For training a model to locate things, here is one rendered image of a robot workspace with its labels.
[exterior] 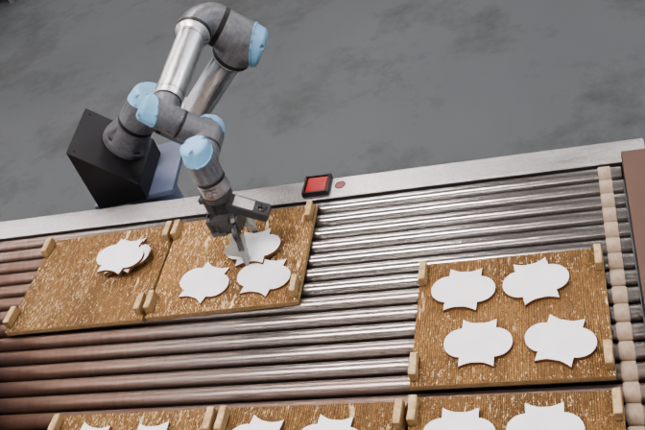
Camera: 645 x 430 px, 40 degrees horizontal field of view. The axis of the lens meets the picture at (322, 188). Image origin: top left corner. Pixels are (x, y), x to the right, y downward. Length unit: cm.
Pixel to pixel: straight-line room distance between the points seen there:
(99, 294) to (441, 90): 238
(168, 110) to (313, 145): 214
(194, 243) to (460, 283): 78
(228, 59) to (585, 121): 193
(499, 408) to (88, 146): 156
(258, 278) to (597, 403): 88
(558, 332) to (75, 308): 126
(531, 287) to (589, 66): 242
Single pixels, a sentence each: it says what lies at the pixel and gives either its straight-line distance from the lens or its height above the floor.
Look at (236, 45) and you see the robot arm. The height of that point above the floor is 130.
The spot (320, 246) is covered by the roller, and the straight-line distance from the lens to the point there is 227.
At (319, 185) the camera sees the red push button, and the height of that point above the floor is 93.
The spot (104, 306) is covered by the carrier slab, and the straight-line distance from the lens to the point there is 240.
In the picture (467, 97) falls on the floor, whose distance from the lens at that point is 425.
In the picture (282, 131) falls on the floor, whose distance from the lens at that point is 443.
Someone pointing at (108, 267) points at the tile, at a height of 97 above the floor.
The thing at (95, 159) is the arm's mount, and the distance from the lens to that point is 277.
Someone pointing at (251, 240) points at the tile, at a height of 95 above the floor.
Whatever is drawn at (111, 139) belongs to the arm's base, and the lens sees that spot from 283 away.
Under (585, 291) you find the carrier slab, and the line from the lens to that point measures 197.
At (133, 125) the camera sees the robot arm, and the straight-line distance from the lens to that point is 276.
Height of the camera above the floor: 239
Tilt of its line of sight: 37 degrees down
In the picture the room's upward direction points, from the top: 21 degrees counter-clockwise
